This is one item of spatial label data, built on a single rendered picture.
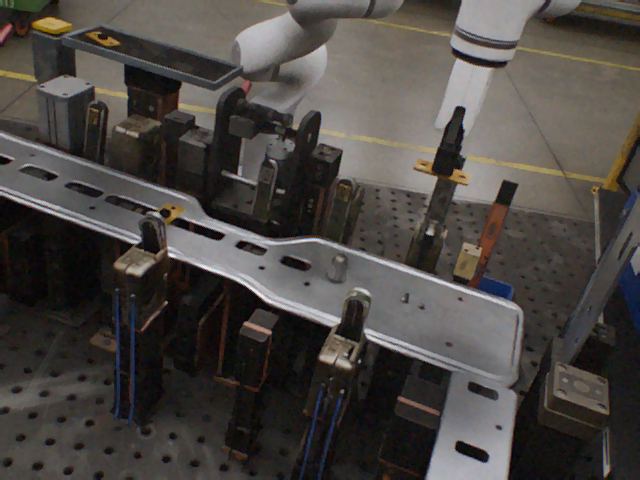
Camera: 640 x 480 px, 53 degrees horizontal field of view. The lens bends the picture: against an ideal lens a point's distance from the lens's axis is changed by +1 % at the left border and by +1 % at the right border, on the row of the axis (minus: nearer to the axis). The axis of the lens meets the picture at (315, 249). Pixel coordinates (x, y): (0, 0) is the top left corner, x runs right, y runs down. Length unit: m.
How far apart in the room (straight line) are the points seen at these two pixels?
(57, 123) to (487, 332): 0.94
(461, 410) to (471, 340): 0.16
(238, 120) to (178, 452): 0.61
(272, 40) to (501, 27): 0.72
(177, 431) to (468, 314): 0.56
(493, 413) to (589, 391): 0.13
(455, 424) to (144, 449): 0.56
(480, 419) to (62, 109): 0.98
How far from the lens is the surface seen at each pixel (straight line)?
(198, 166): 1.33
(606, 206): 1.60
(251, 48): 1.53
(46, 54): 1.65
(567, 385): 0.99
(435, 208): 1.18
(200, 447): 1.22
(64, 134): 1.44
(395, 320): 1.06
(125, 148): 1.36
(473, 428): 0.95
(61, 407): 1.29
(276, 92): 1.65
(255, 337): 0.99
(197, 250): 1.14
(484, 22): 0.87
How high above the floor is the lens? 1.66
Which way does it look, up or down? 34 degrees down
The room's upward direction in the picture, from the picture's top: 11 degrees clockwise
